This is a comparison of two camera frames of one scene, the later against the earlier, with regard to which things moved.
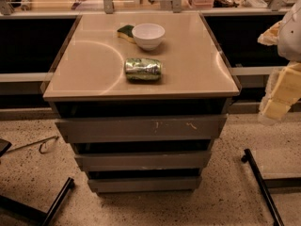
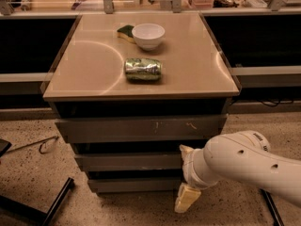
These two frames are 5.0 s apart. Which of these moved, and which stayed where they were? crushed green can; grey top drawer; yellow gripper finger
Moved: yellow gripper finger
Stayed: grey top drawer; crushed green can
